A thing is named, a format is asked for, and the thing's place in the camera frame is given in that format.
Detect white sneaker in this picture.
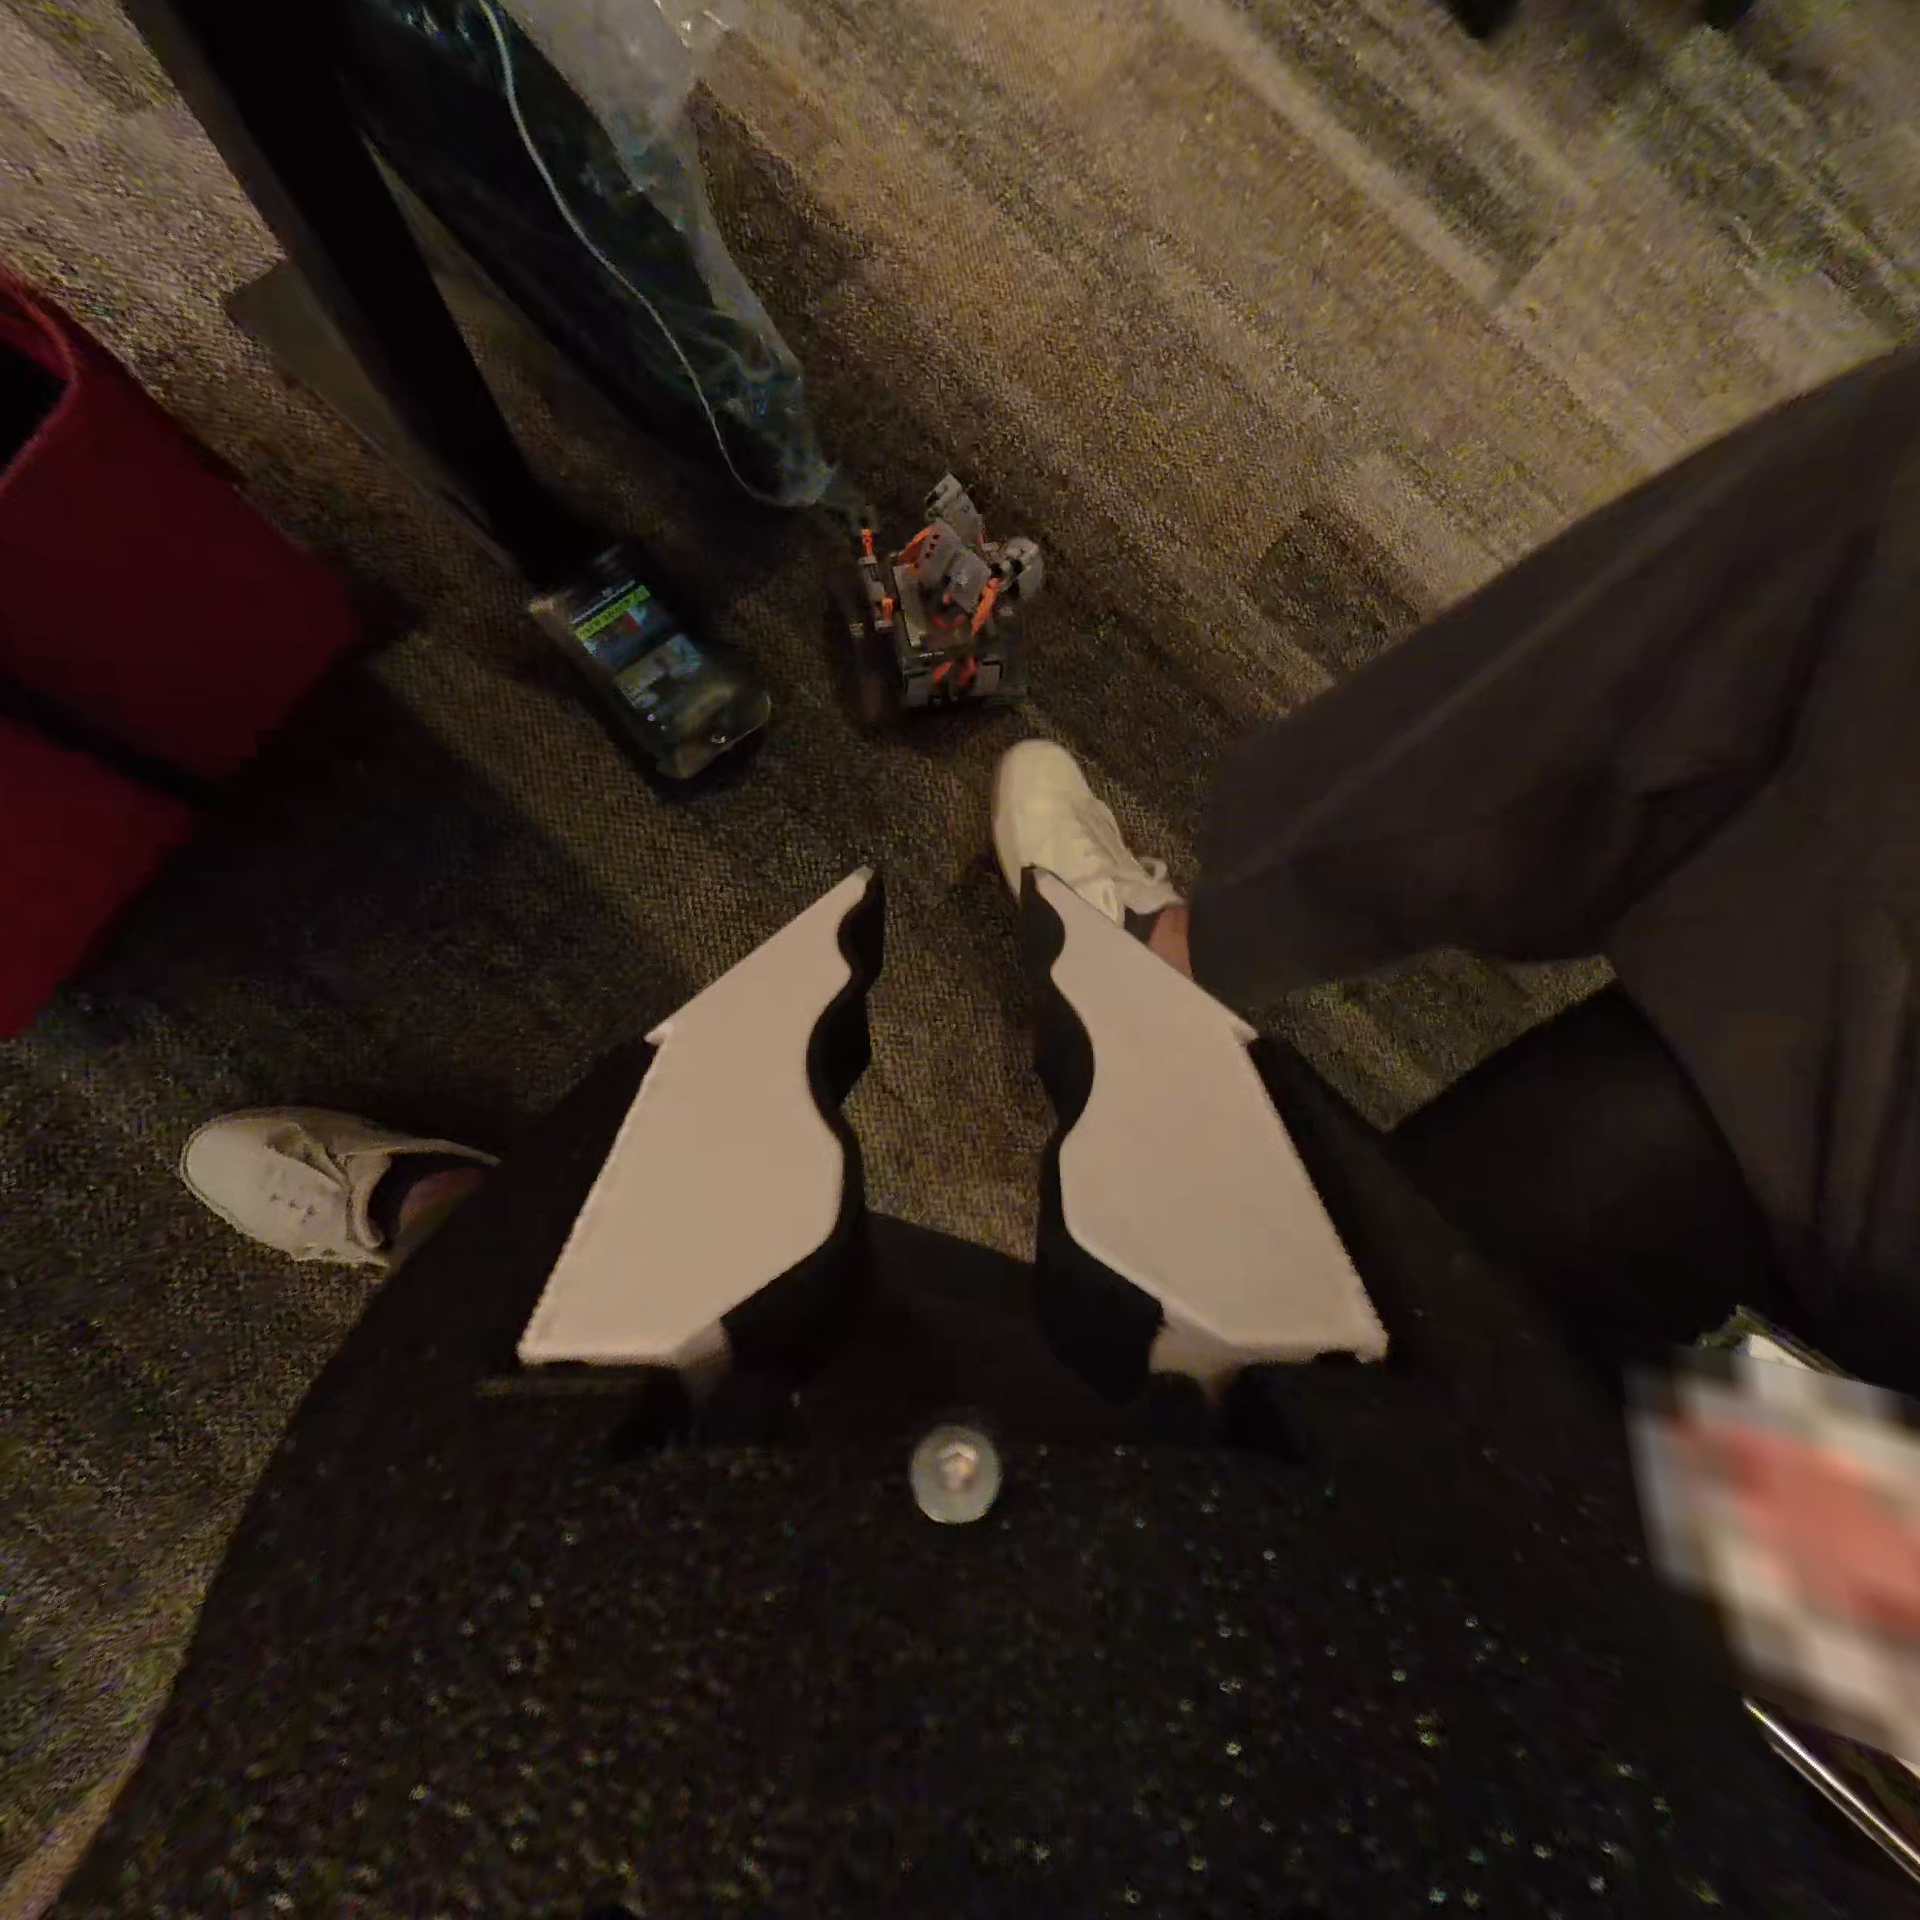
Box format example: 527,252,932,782
990,737,1186,944
179,1104,501,1270

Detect clear plastic bag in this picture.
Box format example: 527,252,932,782
359,0,840,511

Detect red storage box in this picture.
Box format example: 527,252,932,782
0,273,365,1041

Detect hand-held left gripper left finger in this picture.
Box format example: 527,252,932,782
516,867,890,1373

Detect person's dark pants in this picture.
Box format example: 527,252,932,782
1193,349,1920,1358

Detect grey orange toy model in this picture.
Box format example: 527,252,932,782
845,471,1044,721

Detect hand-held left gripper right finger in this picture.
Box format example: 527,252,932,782
1016,867,1393,1407

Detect black table leg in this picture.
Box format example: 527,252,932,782
124,0,778,787

